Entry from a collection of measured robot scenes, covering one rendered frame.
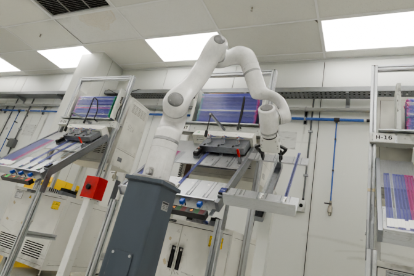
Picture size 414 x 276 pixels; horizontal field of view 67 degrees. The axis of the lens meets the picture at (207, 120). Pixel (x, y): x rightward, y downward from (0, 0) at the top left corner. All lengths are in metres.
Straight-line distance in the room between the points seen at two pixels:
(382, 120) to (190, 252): 1.55
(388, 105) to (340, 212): 1.47
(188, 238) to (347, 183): 2.05
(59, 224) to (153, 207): 1.65
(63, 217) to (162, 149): 1.63
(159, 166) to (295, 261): 2.46
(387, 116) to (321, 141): 1.47
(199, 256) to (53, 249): 1.28
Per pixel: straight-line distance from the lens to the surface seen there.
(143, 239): 1.30
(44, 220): 2.98
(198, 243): 2.09
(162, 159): 1.38
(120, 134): 3.19
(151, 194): 1.31
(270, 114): 1.50
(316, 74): 4.25
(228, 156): 2.19
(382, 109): 2.49
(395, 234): 1.59
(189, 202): 1.83
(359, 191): 3.64
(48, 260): 2.91
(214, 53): 1.57
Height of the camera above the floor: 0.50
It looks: 21 degrees up
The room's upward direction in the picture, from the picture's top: 14 degrees clockwise
